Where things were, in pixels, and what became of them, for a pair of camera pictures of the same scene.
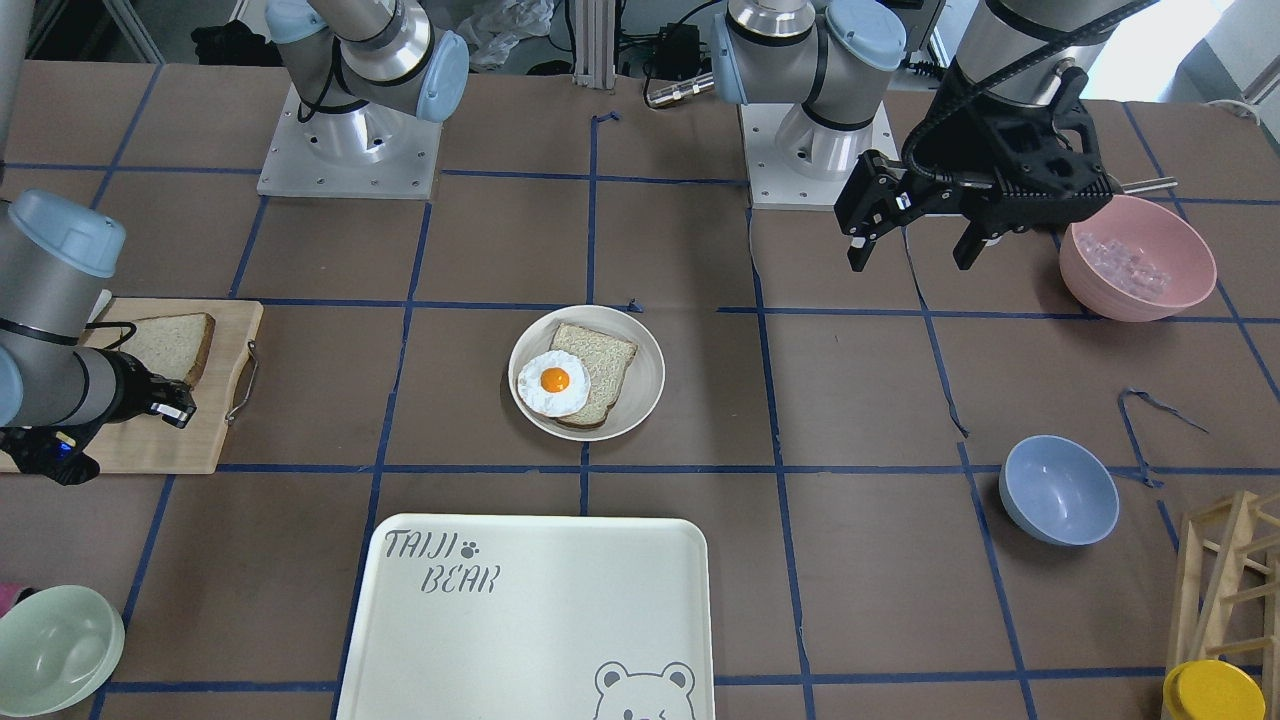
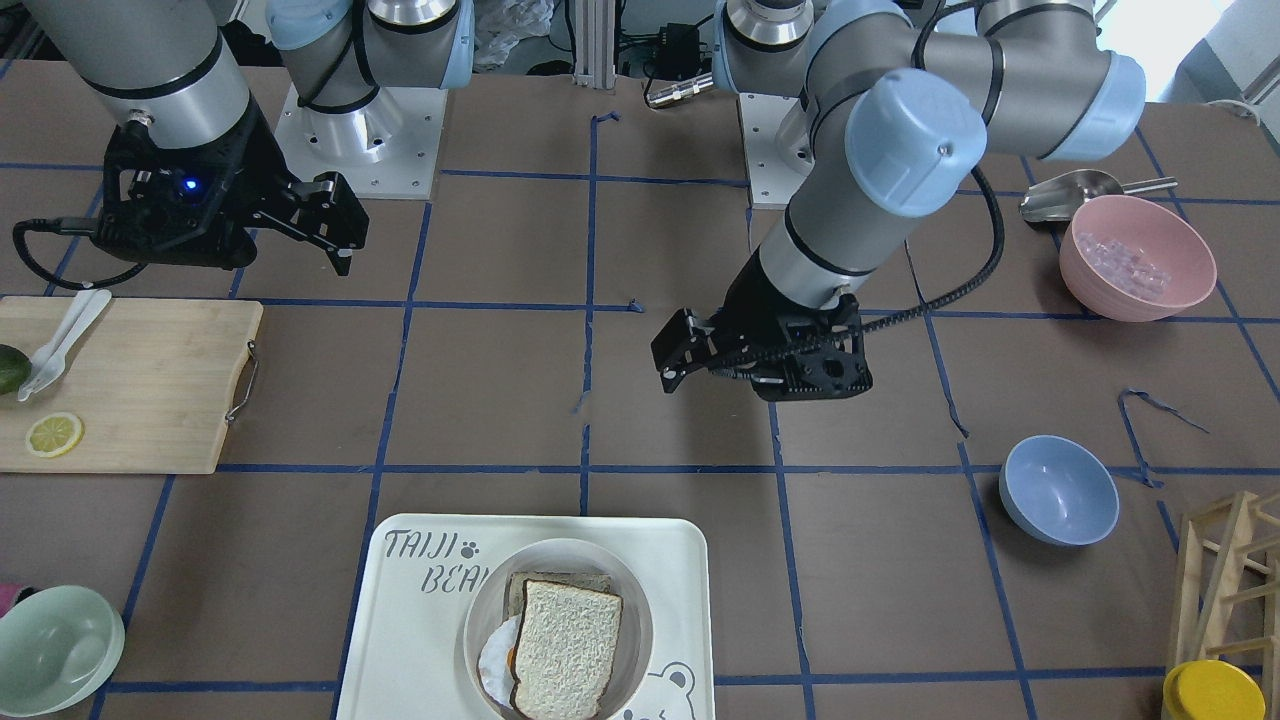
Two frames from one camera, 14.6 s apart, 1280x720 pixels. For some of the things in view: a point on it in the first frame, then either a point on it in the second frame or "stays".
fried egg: x=554 y=383 -> x=495 y=673
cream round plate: x=639 y=390 -> x=633 y=643
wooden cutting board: x=151 y=445 -> x=28 y=323
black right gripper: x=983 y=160 -> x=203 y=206
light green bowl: x=58 y=647 stays
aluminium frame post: x=594 y=44 stays
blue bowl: x=1058 y=490 stays
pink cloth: x=8 y=593 stays
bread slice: x=608 y=359 -> x=515 y=590
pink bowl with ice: x=1135 y=259 stays
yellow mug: x=1212 y=689 stays
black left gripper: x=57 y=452 -> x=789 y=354
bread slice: x=173 y=345 -> x=566 y=646
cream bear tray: x=531 y=617 stays
